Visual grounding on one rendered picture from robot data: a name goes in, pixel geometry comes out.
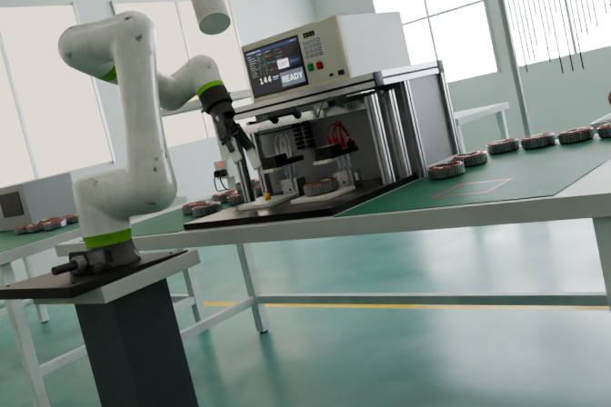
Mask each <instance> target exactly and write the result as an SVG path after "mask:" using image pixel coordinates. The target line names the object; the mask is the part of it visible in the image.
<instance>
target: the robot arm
mask: <svg viewBox="0 0 611 407"><path fill-rule="evenodd" d="M57 48H58V53H59V55H60V57H61V59H62V60H63V61H64V63H65V64H67V65H68V66H70V67H71V68H74V69H75V70H77V71H79V72H81V73H84V74H88V75H90V76H93V77H94V78H97V79H99V80H102V81H105V82H108V83H110V84H116V85H119V91H120V96H121V103H122V109H123V117H124V127H125V159H126V165H125V167H124V168H120V169H114V170H110V171H105V172H101V173H95V174H89V175H86V176H84V177H82V178H80V179H78V180H76V181H75V182H74V183H73V187H72V189H73V195H74V199H75V208H76V212H77V217H78V222H79V225H80V230H81V234H82V238H83V241H84V242H85V247H86V248H85V249H82V250H78V251H75V252H71V253H69V263H64V264H61V265H57V266H55V267H52V269H51V271H52V274H53V275H58V274H61V273H67V272H69V273H70V274H83V273H97V272H101V271H103V270H107V269H112V268H116V267H120V266H124V265H127V264H130V263H135V262H137V261H140V260H141V259H142V258H141V253H140V252H138V251H137V250H136V248H135V245H134V243H133V240H132V234H131V232H132V226H131V222H130V217H132V216H138V215H143V214H149V213H159V212H162V211H164V210H165V209H166V208H167V207H169V206H170V205H171V204H172V202H173V201H174V199H175V197H176V193H177V182H176V179H175V174H174V170H173V166H172V163H171V159H170V156H169V152H168V148H167V144H166V139H165V131H164V126H163V120H162V114H161V108H162V109H164V110H166V111H175V110H178V109H180V108H181V107H182V106H183V105H185V104H186V103H187V102H188V101H190V100H191V99H192V98H193V97H195V96H196V95H197V96H198V98H199V100H200V102H201V104H202V107H203V110H202V111H201V113H207V114H210V115H211V117H212V119H213V121H214V123H215V125H216V129H217V133H218V137H219V140H220V141H221V142H222V141H223V142H222V143H221V145H225V147H226V149H227V151H228V152H229V154H230V156H231V158H232V160H233V162H234V164H237V163H239V162H240V161H242V160H243V157H242V155H241V154H240V152H239V150H238V148H237V146H236V144H235V141H234V140H232V137H234V138H235V139H236V140H237V141H238V142H239V143H240V144H241V145H242V146H243V148H244V149H245V150H246V152H245V154H246V156H247V158H248V160H249V162H250V164H251V165H252V167H253V169H254V170H257V169H258V168H260V167H261V166H262V164H261V162H260V160H259V158H258V156H257V154H256V152H255V145H253V143H252V142H251V140H250V139H249V137H248V136H247V135H246V133H245V131H244V130H243V128H242V127H241V125H240V123H236V121H234V120H233V118H234V116H235V109H234V107H233V106H232V103H233V100H232V98H231V96H230V94H231V92H228V91H227V89H226V87H225V84H224V83H223V80H222V78H221V75H220V73H219V68H218V65H217V63H216V62H215V60H214V59H213V58H211V57H210V56H208V55H196V56H193V57H192V58H191V59H189V60H188V61H187V62H186V63H185V64H184V65H183V66H181V67H180V68H179V69H178V70H177V71H175V72H174V73H172V74H171V75H169V76H168V75H165V74H163V73H161V72H159V71H157V67H156V30H155V26H154V24H153V22H152V21H151V20H150V18H149V17H147V16H146V15H144V14H143V13H140V12H137V11H124V12H122V13H119V14H117V15H113V16H110V17H107V18H105V19H102V20H99V21H96V22H92V23H86V24H80V25H73V26H70V27H68V28H67V29H65V30H64V32H63V33H62V34H61V35H60V37H59V40H58V45H57ZM231 140H232V141H231Z"/></svg>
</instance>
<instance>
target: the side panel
mask: <svg viewBox="0 0 611 407"><path fill-rule="evenodd" d="M401 83H402V87H403V91H404V96H405V100H406V108H407V112H408V116H409V121H410V124H411V129H412V134H413V137H414V142H415V147H416V154H417V158H418V162H419V167H420V171H421V172H419V173H416V175H417V179H419V178H424V177H427V176H428V171H427V169H429V167H431V166H434V165H437V164H445V163H449V162H453V160H452V158H454V157H455V156H457V155H460V154H462V151H461V147H460V143H459V138H458V133H457V130H456V121H455V117H454V112H453V108H452V104H451V99H450V94H449V91H448V86H447V81H446V74H445V72H443V73H440V74H431V75H428V76H423V77H418V78H415V79H410V80H405V81H402V82H401Z"/></svg>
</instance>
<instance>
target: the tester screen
mask: <svg viewBox="0 0 611 407"><path fill-rule="evenodd" d="M293 55H300V52H299V48H298V44H297V40H296V37H295V38H292V39H289V40H286V41H284V42H281V43H278V44H275V45H270V46H268V47H265V48H262V49H259V50H256V51H254V52H251V53H247V54H245V56H246V61H247V64H248V68H249V72H250V76H251V80H252V84H253V87H254V92H255V89H256V88H259V87H263V86H267V85H270V84H275V83H279V84H280V87H277V88H274V89H270V90H267V91H264V92H260V93H255V96H258V95H261V94H267V93H271V92H274V91H277V90H281V89H285V88H288V87H291V86H295V85H299V84H304V83H306V80H305V82H302V83H298V84H292V85H289V86H285V87H283V86H282V82H281V77H280V74H279V73H282V72H285V71H288V70H292V69H295V68H298V67H301V66H303V65H302V60H301V64H297V65H291V66H288V67H285V68H282V69H278V64H277V61H278V60H281V59H285V58H287V57H290V56H293ZM269 75H271V77H272V83H268V84H262V85H260V83H259V78H262V77H266V76H269Z"/></svg>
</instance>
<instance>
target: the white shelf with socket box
mask: <svg viewBox="0 0 611 407"><path fill-rule="evenodd" d="M230 96H231V98H232V100H233V102H235V101H239V100H243V99H246V98H249V97H252V94H251V89H245V90H240V91H235V92H231V94H230ZM198 110H203V107H202V104H201V102H200V100H199V99H196V100H193V101H190V102H187V103H186V104H185V105H183V106H182V107H181V108H180V109H178V110H175V111H166V110H164V109H161V114H162V117H165V116H170V115H175V114H183V113H188V112H193V111H198ZM212 121H213V119H212ZM213 125H214V128H215V135H216V140H217V143H218V147H219V151H220V154H221V158H222V160H220V161H216V162H214V166H215V171H214V183H215V179H216V178H217V180H220V182H221V184H222V185H223V183H222V180H221V179H226V180H227V184H228V188H225V186H224V185H223V187H224V188H225V189H224V190H220V191H218V190H217V188H216V185H215V188H216V190H217V191H218V192H222V191H225V190H227V191H232V190H236V188H235V184H237V183H240V180H239V176H238V172H237V169H236V165H235V164H234V162H233V160H232V158H231V156H230V154H229V152H228V151H227V149H226V147H225V145H221V143H222V142H223V141H222V142H221V141H220V140H219V137H218V133H217V129H216V125H215V123H214V121H213Z"/></svg>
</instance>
